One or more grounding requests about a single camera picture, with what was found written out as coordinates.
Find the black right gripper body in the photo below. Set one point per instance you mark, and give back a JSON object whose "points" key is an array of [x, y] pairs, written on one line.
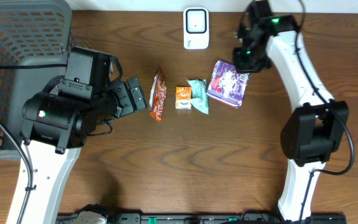
{"points": [[253, 60]]}

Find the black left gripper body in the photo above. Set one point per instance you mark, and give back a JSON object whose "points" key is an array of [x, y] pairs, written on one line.
{"points": [[128, 98]]}

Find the orange red chip bag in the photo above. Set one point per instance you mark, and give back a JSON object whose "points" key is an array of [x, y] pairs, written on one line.
{"points": [[158, 96]]}

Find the purple red snack packet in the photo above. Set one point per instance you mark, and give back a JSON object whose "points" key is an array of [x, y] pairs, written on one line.
{"points": [[226, 85]]}

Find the small orange box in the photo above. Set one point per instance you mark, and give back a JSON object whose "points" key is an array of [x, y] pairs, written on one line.
{"points": [[183, 98]]}

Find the teal packet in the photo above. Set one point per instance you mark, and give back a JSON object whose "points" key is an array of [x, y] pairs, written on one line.
{"points": [[199, 98]]}

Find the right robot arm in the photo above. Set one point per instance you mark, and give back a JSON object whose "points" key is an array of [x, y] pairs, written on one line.
{"points": [[315, 139]]}

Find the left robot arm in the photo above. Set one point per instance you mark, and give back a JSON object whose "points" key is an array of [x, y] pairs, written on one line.
{"points": [[54, 130]]}

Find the grey plastic mesh basket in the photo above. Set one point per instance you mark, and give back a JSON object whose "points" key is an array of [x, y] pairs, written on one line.
{"points": [[35, 40]]}

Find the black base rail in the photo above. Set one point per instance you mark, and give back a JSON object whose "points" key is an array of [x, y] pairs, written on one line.
{"points": [[97, 214]]}

